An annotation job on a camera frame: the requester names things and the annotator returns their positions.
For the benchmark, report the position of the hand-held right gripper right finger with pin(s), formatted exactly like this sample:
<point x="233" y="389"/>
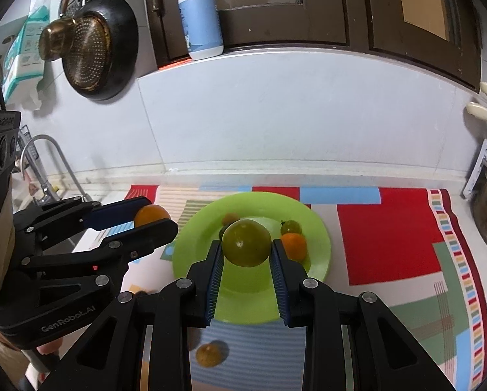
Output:
<point x="280" y="289"/>

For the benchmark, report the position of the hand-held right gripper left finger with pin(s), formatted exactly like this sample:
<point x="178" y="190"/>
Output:
<point x="215" y="281"/>

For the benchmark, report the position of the dark wooden window frame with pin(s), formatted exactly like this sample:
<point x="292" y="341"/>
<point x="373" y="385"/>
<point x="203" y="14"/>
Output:
<point x="329" y="4"/>

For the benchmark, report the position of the thin gooseneck faucet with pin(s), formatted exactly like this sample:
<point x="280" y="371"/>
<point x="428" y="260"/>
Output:
<point x="64" y="163"/>

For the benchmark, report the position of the tan longan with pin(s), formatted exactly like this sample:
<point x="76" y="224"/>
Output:
<point x="229" y="218"/>
<point x="209" y="355"/>

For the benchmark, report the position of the green tangerine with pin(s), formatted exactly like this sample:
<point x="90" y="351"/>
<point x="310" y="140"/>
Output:
<point x="245" y="242"/>
<point x="291" y="228"/>

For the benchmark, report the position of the white pump soap bottle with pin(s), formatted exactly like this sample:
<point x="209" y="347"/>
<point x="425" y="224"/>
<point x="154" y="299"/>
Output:
<point x="200" y="20"/>

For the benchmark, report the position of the green plate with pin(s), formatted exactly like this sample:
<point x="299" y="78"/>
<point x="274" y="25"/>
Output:
<point x="247" y="293"/>

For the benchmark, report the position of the golden perforated colander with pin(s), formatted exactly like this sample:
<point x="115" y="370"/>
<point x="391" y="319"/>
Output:
<point x="89" y="53"/>

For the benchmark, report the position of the teal paper pack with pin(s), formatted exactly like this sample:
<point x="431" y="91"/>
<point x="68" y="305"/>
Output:
<point x="21" y="61"/>

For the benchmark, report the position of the orange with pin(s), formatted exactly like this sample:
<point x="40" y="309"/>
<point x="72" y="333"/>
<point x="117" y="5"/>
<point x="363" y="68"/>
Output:
<point x="294" y="247"/>
<point x="152" y="214"/>

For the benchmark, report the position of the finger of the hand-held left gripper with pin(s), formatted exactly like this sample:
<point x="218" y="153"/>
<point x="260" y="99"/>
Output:
<point x="117" y="211"/>
<point x="146" y="236"/>

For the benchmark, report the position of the colourful patchwork tablecloth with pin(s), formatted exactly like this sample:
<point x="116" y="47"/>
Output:
<point x="382" y="236"/>

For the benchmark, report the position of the metal dish rack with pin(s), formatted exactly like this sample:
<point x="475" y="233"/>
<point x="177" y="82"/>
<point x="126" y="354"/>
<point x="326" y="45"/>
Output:
<point x="477" y="167"/>

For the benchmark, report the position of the brass ladle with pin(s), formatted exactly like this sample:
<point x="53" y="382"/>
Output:
<point x="56" y="40"/>

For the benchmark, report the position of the person's left hand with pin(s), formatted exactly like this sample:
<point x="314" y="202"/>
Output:
<point x="48" y="351"/>

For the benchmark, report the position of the large chrome faucet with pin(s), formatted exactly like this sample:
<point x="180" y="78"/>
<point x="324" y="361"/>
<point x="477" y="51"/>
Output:
<point x="44" y="189"/>

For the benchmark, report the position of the black frying pan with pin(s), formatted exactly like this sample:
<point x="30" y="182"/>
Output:
<point x="121" y="49"/>

